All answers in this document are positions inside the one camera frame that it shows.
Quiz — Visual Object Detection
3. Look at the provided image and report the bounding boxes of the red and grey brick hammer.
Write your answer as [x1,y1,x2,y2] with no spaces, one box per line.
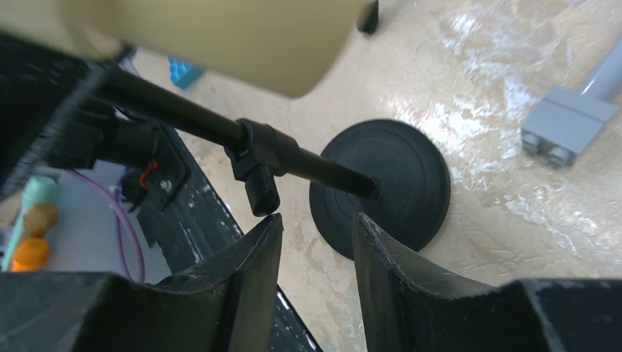
[520,39,621,168]

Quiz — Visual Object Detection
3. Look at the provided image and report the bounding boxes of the lilac music stand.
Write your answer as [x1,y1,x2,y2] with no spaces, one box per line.
[356,0,379,35]

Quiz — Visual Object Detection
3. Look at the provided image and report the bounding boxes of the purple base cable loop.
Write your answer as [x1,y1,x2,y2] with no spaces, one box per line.
[67,167,147,284]

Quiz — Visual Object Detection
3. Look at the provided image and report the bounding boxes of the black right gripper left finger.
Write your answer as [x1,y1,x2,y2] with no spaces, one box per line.
[1,213,283,351]

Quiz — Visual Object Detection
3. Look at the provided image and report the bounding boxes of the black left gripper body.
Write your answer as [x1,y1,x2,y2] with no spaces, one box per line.
[1,34,156,199]

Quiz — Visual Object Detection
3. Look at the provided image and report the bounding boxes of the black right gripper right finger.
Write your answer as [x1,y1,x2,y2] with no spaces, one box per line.
[352,213,621,351]

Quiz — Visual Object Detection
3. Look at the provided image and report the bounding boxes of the beige toy microphone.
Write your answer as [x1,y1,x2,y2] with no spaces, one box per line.
[1,0,365,98]

